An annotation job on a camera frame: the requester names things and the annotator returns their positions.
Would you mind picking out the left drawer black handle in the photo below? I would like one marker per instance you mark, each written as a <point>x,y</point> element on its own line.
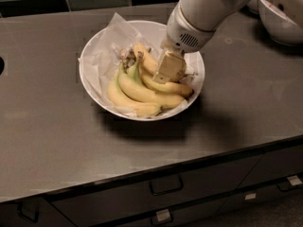
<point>28,211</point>

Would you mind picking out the upper drawer black handle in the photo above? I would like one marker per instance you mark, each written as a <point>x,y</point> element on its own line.
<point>166,185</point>

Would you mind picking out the yellow banana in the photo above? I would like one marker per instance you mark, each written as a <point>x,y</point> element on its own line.
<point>166,88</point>
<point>149,62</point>
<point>141,93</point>
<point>120,100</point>

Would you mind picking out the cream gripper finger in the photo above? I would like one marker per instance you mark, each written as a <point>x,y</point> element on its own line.
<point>170,66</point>

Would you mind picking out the drawer metal handle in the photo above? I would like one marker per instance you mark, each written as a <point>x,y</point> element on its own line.
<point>293,183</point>
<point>161,217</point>

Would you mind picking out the white bowl far corner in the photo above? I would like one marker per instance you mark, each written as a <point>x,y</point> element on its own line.
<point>253,6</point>

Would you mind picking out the white bowl back right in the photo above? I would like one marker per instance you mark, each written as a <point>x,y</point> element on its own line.
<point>281,28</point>

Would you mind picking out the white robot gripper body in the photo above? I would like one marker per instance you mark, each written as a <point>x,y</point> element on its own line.
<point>182,32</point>

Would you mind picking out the lower drawer metal handle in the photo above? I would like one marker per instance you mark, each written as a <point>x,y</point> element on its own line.
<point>161,217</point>

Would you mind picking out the right drawer metal handle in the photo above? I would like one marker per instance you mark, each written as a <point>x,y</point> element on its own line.
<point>293,183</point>

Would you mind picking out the drawer black handle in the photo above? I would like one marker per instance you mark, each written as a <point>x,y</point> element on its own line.
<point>28,211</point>
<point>166,185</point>

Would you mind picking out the small metal drawer tag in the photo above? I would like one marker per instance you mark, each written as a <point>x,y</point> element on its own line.
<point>250,196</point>

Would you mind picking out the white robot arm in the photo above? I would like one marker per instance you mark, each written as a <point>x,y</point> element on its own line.
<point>193,23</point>

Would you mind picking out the white paper liner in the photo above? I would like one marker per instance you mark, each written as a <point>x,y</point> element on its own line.
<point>107,51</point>

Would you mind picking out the large white bowl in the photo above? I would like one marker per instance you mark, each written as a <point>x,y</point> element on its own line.
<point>151,32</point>

